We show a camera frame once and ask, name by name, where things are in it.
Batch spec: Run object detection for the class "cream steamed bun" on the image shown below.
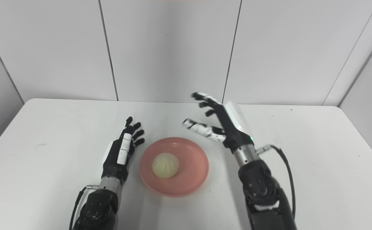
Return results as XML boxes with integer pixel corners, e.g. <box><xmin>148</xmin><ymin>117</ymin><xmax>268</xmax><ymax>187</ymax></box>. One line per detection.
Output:
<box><xmin>152</xmin><ymin>152</ymin><xmax>180</xmax><ymax>179</ymax></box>

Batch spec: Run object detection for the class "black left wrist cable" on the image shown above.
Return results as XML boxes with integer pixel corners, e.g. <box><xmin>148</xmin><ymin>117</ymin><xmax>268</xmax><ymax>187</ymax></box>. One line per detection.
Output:
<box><xmin>68</xmin><ymin>184</ymin><xmax>100</xmax><ymax>230</ymax></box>

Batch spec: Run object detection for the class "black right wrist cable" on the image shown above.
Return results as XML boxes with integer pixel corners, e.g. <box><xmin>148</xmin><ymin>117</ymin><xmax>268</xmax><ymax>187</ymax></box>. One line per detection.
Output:
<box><xmin>257</xmin><ymin>145</ymin><xmax>297</xmax><ymax>221</ymax></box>

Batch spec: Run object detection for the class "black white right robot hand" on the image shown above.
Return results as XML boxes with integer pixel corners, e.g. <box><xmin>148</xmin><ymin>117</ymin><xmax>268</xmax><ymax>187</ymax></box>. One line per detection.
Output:
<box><xmin>182</xmin><ymin>92</ymin><xmax>255</xmax><ymax>154</ymax></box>

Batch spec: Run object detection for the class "pink round plate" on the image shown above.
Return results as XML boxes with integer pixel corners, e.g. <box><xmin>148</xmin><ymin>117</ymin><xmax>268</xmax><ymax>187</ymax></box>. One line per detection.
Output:
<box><xmin>139</xmin><ymin>137</ymin><xmax>210</xmax><ymax>197</ymax></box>

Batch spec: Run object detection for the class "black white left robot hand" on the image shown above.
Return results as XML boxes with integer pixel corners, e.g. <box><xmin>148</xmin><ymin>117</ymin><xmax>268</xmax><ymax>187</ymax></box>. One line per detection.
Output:
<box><xmin>102</xmin><ymin>116</ymin><xmax>145</xmax><ymax>186</ymax></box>

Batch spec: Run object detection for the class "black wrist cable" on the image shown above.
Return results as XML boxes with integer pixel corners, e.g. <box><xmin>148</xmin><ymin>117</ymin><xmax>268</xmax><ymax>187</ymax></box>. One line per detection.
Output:
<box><xmin>68</xmin><ymin>184</ymin><xmax>100</xmax><ymax>230</ymax></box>
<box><xmin>257</xmin><ymin>145</ymin><xmax>297</xmax><ymax>221</ymax></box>

